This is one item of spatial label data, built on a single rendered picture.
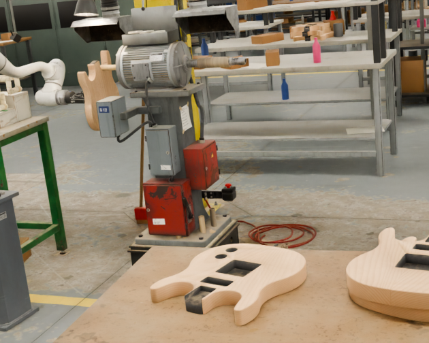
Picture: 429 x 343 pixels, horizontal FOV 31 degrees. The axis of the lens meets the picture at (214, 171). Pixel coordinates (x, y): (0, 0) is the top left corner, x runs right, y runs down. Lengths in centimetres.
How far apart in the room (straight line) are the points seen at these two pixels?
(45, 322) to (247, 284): 238
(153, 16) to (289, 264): 252
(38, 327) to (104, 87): 141
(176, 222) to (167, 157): 37
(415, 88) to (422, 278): 699
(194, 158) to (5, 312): 131
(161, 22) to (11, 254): 152
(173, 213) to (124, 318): 229
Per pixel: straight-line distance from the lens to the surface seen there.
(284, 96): 811
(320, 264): 237
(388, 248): 222
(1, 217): 429
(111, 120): 426
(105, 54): 468
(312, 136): 647
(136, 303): 224
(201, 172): 439
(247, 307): 203
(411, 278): 204
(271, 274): 221
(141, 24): 455
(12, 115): 505
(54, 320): 442
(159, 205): 443
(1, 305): 439
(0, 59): 444
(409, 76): 894
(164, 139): 432
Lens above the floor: 181
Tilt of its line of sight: 15 degrees down
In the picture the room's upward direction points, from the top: 6 degrees counter-clockwise
